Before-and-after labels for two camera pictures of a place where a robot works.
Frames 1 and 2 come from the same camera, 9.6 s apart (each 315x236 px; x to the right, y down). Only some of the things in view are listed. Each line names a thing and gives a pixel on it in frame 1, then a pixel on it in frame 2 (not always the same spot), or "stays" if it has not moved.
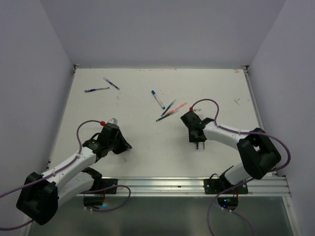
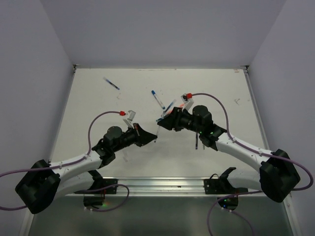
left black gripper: x=124 y=145 → x=142 y=137
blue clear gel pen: x=110 y=83 stays
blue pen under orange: x=173 y=102 stays
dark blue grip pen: x=86 y=91 → x=157 y=120
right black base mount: x=228 y=199 stays
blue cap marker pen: x=154 y=94 stays
